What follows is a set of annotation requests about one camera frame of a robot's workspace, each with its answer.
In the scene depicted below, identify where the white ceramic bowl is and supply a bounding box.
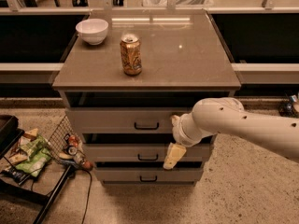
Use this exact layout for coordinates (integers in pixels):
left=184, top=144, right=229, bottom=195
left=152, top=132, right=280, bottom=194
left=76, top=19, right=108, bottom=45

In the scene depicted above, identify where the green snack bag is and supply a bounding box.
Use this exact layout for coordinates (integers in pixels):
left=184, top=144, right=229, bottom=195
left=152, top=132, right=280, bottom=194
left=16, top=135, right=51, bottom=177

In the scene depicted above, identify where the gold soda can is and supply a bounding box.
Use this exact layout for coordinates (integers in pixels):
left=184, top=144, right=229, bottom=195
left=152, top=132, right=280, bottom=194
left=120, top=34, right=142, bottom=76

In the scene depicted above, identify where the grey top drawer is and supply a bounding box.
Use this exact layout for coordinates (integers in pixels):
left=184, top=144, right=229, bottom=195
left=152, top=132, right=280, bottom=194
left=65, top=107, right=191, bottom=134

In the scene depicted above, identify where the grey bottom drawer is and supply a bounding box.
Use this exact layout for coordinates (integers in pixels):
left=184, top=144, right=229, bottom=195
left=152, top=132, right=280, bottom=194
left=93, top=168, right=203, bottom=184

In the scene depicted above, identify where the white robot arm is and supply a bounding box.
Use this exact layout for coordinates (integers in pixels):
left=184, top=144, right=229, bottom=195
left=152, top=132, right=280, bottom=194
left=164, top=97, right=299, bottom=170

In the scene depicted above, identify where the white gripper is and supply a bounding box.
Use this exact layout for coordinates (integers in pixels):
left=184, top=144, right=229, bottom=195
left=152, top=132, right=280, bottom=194
left=163, top=114, right=200, bottom=170

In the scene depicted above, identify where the black wire basket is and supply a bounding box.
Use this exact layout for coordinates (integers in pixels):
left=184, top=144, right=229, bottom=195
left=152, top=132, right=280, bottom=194
left=47, top=116, right=75, bottom=165

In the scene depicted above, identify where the grey drawer cabinet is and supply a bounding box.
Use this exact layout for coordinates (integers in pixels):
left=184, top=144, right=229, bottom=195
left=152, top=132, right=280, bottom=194
left=51, top=8, right=242, bottom=187

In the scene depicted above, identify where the grey middle drawer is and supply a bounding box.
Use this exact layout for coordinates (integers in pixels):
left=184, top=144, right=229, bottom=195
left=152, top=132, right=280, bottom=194
left=82, top=144, right=211, bottom=162

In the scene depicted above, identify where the dark blue snack bag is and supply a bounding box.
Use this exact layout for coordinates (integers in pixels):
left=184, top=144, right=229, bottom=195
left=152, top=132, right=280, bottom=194
left=1, top=167, right=30, bottom=185

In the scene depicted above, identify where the grey drawer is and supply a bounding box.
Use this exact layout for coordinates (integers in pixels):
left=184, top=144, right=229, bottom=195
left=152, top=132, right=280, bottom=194
left=65, top=107, right=191, bottom=134
left=82, top=144, right=211, bottom=162
left=93, top=168, right=203, bottom=184

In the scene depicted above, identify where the right wire basket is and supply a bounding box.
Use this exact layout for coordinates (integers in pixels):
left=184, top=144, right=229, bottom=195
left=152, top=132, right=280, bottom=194
left=278, top=94, right=299, bottom=119

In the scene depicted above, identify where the black floor cable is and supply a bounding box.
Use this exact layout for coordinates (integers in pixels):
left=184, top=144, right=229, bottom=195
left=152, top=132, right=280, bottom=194
left=80, top=169, right=93, bottom=224

